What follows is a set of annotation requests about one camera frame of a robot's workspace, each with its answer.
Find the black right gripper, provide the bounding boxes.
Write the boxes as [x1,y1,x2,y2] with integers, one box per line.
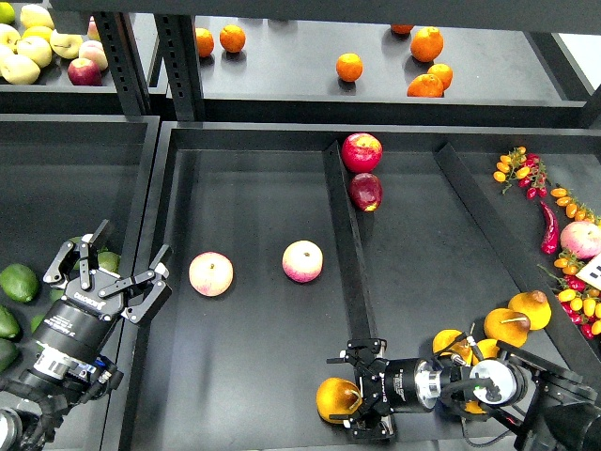
[326,338,442,440]

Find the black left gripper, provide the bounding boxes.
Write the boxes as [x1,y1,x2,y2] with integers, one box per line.
[33,219,173,364]

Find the dark green avocado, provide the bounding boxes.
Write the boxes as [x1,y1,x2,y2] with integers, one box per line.
[49,288,65,303]

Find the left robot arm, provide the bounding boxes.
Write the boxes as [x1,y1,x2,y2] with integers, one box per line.
[1,220,172,450]

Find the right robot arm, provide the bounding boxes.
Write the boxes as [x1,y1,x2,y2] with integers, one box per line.
[324,338,600,450]

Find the green avocado long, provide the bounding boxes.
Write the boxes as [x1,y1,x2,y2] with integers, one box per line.
[30,314,44,334]

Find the green avocado upper left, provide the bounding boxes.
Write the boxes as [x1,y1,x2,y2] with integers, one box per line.
[1,263,39,303]

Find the yellow pear left pile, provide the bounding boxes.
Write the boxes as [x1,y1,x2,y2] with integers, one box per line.
[432,329,473,366]

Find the yellow pear pile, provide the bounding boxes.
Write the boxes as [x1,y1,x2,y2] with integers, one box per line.
[471,338,500,365]
[432,329,473,366]

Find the green avocado at edge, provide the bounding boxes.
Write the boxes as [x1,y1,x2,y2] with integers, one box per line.
[0,304,21,339]

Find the yellow pear bottom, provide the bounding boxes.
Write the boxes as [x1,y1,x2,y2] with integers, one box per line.
[464,400,485,415]

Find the green avocado lower edge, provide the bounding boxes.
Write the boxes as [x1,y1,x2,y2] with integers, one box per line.
[0,338,20,372]

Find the yellow pear middle pile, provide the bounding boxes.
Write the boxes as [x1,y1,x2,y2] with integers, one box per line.
[471,338,500,365]

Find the yellow pear with stem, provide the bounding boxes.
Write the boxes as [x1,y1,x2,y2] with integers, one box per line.
[484,308,531,348]

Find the pink apple left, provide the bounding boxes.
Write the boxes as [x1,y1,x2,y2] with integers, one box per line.
[189,252,234,297]

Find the pink apple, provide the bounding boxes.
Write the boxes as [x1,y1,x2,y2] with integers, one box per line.
[560,221,600,259]
[189,252,234,297]
[282,240,323,283]

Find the black left tray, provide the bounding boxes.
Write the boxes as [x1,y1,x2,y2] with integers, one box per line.
[1,115,160,450]

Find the black tray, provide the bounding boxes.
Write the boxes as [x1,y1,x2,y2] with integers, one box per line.
[118,122,600,450]
[1,115,160,450]

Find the black middle tray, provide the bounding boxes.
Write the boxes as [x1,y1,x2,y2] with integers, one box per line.
[118,122,600,450]

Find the dark red apple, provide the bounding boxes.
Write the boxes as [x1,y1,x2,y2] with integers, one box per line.
[348,173,383,212]

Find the red apple on shelf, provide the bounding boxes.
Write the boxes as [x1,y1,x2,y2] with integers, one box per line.
[68,58,102,86]

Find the yellow apple front left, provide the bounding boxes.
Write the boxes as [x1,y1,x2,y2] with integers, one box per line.
[1,54,40,85]

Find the cherry tomato bunch lower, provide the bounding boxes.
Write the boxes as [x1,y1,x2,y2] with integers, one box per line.
[538,251,600,340]

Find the cherry tomato bunch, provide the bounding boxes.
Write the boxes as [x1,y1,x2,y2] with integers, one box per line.
[538,251,600,340]
[492,146,547,199]

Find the pale peach on shelf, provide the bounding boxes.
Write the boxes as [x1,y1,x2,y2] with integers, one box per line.
[79,40,109,71]

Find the red chili pepper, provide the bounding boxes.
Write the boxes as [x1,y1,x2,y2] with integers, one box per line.
[539,200,560,255]

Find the bright red apple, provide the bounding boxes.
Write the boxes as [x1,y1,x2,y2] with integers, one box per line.
[341,132,383,173]

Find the yellow apple with stem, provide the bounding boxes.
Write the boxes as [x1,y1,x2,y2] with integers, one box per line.
[50,30,84,60]

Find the yellow apple middle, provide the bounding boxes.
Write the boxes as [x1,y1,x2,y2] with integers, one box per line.
[16,36,53,69]

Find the black shelf upright posts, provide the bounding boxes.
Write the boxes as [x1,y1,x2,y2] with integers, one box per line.
[91,11,208,124]

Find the white label card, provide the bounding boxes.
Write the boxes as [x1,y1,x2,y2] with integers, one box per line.
[576,255,601,290]

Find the pink apple far right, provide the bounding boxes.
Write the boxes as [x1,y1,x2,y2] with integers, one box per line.
[560,221,600,259]

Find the cherry tomato bunch upper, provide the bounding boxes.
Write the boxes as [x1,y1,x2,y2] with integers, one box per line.
[492,146,547,199]

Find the orange upper left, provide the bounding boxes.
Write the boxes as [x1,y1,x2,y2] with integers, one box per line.
[219,24,246,54]

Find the green lime corner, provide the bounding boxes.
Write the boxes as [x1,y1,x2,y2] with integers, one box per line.
[0,2,16,24]

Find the orange cut by post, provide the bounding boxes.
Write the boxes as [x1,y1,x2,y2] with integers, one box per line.
[194,27,215,58]

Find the orange cherry tomato string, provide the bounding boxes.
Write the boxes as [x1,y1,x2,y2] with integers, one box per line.
[549,183,598,225]

